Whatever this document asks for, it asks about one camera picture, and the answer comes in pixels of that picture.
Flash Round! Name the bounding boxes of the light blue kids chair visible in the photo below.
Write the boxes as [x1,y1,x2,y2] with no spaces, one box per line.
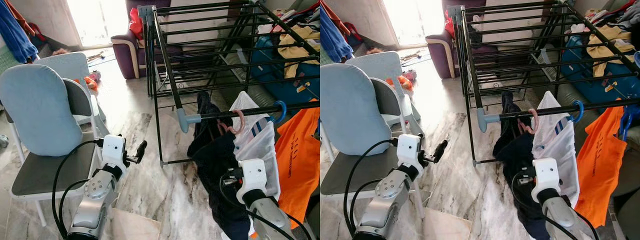
[345,51,422,126]
[35,51,107,126]

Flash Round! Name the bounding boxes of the red backpack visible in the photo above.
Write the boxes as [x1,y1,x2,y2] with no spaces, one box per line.
[342,22,363,43]
[27,22,48,43]

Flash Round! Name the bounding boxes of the pink plastic hanger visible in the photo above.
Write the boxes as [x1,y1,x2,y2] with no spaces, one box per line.
[216,109,247,137]
[517,107,540,136]

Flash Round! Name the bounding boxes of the mixed clothes pile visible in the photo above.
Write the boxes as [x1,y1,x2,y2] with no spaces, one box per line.
[570,0,640,36]
[257,2,321,36]

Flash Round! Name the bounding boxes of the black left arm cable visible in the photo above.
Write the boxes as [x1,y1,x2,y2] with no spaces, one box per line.
[51,140,104,240]
[343,139,399,238]

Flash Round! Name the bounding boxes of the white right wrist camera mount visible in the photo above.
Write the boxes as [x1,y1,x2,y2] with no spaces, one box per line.
[236,159,268,203]
[531,158,563,203]

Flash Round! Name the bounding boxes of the light blue seat cushion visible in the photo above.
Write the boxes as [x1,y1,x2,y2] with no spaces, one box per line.
[320,62,393,157]
[0,64,83,157]

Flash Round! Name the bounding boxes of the mustard yellow cloth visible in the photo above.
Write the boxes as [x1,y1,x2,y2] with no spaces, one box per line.
[277,25,321,79]
[586,25,636,78]

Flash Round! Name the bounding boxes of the grey white folding chair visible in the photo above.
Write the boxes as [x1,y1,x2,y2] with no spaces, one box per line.
[7,77,108,228]
[320,77,426,221]

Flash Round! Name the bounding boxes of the blue towel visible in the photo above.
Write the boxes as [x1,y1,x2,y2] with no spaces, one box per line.
[0,0,38,64]
[320,5,353,63]

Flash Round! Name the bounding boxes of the dark navy garment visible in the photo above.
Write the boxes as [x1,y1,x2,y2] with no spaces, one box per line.
[492,91,551,240]
[187,91,251,240]

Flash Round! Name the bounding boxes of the purple sofa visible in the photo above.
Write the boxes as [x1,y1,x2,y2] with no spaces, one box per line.
[111,0,236,80]
[425,0,541,80]

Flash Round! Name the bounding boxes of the orange garment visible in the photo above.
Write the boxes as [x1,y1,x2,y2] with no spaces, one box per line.
[575,106,628,228]
[252,99,321,236]

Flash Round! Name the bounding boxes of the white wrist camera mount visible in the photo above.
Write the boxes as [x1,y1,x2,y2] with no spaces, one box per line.
[397,134,423,170]
[236,159,268,203]
[531,158,563,203]
[101,134,127,170]

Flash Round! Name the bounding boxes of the black metal drying rack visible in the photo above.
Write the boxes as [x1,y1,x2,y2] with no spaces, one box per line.
[447,0,640,166]
[137,0,321,167]

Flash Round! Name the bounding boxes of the orange toy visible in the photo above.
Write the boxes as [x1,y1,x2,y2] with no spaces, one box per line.
[74,75,99,92]
[385,75,413,92]

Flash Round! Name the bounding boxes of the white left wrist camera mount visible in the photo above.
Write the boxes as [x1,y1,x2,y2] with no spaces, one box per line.
[101,134,127,170]
[397,134,423,170]

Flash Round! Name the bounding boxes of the red cloth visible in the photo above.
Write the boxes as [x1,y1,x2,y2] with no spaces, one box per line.
[444,7,457,40]
[128,7,146,41]

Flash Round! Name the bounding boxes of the white garment with blue stripes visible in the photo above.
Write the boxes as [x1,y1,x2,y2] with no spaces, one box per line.
[531,91,581,208]
[229,91,282,201]

